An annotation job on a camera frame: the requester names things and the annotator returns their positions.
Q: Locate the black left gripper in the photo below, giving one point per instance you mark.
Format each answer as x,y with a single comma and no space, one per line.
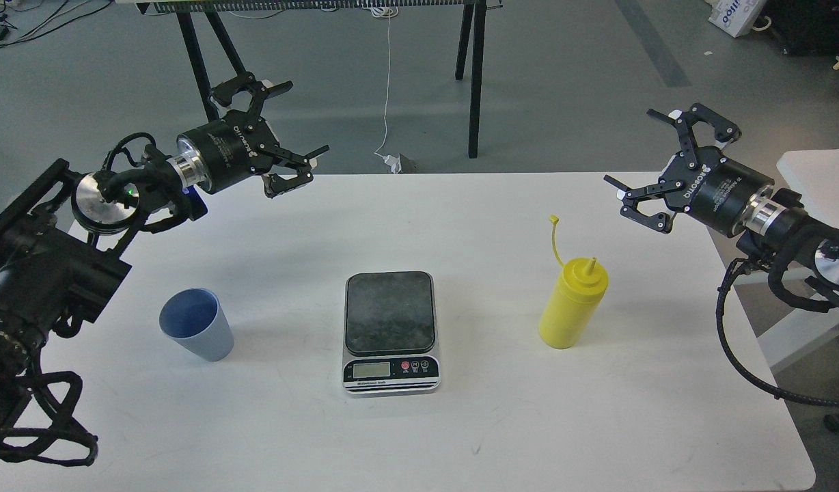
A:
220,154

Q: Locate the yellow squeeze bottle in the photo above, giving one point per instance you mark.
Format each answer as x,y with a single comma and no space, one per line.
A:
579,288

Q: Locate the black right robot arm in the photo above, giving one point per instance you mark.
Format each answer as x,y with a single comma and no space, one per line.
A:
696,127

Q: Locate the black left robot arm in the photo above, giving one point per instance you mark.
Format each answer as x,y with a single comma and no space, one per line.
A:
62,240

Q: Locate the blue plastic cup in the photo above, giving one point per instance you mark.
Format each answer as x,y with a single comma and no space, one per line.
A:
195,319

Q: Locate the silver digital kitchen scale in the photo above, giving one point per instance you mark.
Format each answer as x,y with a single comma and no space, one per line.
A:
390,335

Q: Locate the white power adapter on floor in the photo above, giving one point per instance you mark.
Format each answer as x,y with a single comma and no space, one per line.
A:
400,164

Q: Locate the black equipment case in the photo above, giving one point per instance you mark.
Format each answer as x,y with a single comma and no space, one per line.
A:
804,27

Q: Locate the white cardboard box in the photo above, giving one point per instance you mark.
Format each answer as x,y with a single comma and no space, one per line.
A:
736,18

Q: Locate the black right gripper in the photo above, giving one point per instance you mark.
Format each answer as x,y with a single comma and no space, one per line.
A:
723,191

